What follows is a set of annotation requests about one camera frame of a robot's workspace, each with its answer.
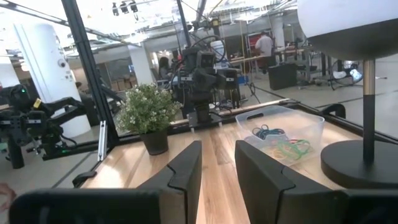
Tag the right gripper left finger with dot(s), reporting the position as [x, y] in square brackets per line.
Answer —
[174, 193]

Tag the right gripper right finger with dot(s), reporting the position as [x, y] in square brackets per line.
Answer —
[264, 193]

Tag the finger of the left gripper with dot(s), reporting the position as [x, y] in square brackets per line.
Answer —
[230, 79]
[187, 82]

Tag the yellow rubber band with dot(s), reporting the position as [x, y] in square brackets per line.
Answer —
[276, 154]

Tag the green rubber band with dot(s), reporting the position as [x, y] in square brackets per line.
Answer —
[295, 146]
[286, 152]

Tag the teal rubber band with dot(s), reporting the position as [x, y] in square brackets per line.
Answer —
[267, 137]
[273, 132]
[261, 130]

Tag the red rubber band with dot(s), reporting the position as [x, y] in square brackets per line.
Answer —
[292, 141]

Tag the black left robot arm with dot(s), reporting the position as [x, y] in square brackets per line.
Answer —
[202, 105]

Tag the black neighbouring robot arm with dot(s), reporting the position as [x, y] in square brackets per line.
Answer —
[31, 121]

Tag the clear plastic bin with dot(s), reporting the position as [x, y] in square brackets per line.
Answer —
[311, 130]

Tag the wooden workbench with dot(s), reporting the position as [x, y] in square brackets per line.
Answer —
[242, 59]

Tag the person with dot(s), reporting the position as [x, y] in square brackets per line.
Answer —
[164, 67]
[264, 46]

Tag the potted green artificial plant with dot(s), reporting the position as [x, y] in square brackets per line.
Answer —
[146, 109]

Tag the black case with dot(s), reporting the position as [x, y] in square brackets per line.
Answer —
[283, 76]

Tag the cardboard boxes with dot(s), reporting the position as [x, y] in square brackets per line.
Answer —
[124, 84]

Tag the silver aluminium profile piece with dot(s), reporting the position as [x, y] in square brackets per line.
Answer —
[102, 140]

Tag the white globe lamp black base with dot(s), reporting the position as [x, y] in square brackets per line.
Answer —
[357, 161]

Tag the white pillar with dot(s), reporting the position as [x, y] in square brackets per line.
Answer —
[46, 62]

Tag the person's hand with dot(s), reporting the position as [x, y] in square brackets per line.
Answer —
[6, 193]

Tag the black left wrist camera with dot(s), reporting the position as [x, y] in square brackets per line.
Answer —
[205, 59]

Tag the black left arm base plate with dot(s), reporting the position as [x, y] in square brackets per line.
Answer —
[192, 123]

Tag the black table edge bracket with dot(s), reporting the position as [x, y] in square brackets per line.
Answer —
[84, 179]

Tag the black frame clamp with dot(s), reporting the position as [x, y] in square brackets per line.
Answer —
[334, 109]

